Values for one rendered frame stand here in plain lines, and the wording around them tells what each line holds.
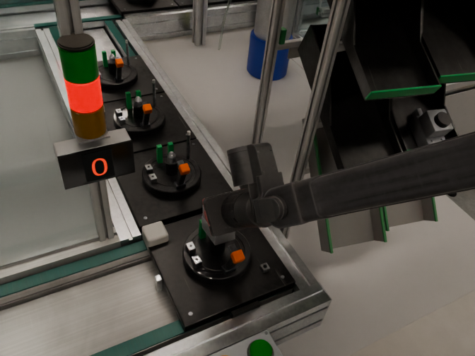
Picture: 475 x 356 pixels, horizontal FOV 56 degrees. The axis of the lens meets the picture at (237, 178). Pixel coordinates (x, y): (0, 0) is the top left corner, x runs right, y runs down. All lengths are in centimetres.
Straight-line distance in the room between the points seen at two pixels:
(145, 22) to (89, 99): 123
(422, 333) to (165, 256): 58
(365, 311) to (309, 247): 20
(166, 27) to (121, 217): 109
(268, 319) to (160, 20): 136
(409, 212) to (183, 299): 55
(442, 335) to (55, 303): 81
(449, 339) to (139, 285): 67
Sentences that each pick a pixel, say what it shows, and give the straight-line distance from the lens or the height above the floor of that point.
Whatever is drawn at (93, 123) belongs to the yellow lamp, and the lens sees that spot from 72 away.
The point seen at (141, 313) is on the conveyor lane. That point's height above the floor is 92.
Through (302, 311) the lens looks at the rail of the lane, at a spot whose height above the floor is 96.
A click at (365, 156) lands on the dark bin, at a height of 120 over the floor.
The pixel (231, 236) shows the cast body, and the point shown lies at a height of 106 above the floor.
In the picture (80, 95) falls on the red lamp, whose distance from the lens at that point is 69.
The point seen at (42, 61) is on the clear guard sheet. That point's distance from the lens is 72.
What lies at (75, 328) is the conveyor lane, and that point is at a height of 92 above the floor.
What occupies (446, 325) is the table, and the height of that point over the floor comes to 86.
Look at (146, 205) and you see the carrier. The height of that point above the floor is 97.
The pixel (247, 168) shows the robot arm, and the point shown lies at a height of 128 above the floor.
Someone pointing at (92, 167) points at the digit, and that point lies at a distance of 77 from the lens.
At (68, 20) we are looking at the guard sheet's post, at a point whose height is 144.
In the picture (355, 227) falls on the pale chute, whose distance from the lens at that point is 99.
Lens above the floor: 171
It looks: 43 degrees down
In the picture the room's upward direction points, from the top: 7 degrees clockwise
